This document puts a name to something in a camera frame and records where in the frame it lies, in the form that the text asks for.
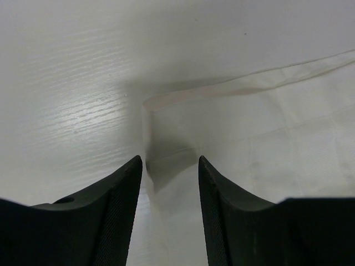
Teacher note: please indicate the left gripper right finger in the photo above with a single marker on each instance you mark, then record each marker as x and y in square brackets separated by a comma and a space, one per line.
[243, 229]

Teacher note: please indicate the white pleated skirt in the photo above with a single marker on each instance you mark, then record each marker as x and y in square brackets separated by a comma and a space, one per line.
[278, 133]

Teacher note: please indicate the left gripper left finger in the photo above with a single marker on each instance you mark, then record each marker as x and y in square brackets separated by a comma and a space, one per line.
[90, 227]

